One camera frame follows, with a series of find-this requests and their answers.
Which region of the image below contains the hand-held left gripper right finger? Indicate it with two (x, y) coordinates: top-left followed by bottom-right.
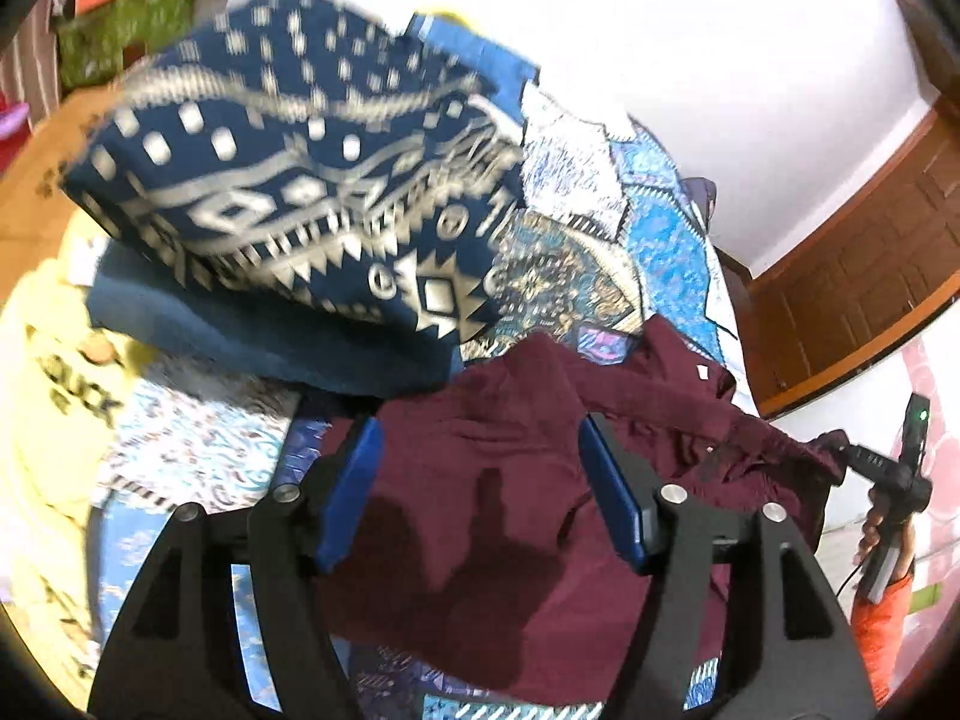
(577, 411), (878, 720)

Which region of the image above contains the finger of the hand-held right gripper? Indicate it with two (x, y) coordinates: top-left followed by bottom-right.
(816, 429), (905, 487)

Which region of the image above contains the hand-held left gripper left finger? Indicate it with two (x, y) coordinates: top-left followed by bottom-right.
(86, 412), (387, 720)

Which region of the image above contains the maroon button-up shirt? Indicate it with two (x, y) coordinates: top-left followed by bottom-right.
(296, 315), (848, 710)

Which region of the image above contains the person's right forearm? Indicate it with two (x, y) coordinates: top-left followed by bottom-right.
(851, 570), (917, 710)

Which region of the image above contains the person's right hand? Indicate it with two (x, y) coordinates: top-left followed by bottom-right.
(855, 506), (917, 587)

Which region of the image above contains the dark blue folded garment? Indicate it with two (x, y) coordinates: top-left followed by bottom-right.
(82, 240), (466, 400)

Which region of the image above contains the brown wooden door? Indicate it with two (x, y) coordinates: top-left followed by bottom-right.
(750, 105), (960, 421)

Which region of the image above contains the blue patchwork blanket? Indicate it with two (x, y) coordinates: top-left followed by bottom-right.
(86, 11), (751, 720)

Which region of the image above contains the grey backpack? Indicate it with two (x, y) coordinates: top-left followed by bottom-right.
(686, 176), (722, 241)

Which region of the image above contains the yellow printed cloth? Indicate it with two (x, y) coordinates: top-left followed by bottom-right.
(0, 255), (155, 691)

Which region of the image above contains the navy patterned garment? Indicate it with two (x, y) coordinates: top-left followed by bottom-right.
(60, 0), (526, 338)

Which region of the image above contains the wooden overhead cabinet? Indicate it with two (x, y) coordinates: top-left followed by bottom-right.
(896, 0), (960, 100)

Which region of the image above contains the tan flower-print cardboard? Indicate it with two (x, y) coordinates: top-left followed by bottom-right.
(0, 82), (125, 241)

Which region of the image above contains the green patterned bag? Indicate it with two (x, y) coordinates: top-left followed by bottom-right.
(56, 0), (203, 91)

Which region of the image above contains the striped red curtain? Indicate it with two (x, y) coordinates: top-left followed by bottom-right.
(0, 7), (62, 125)

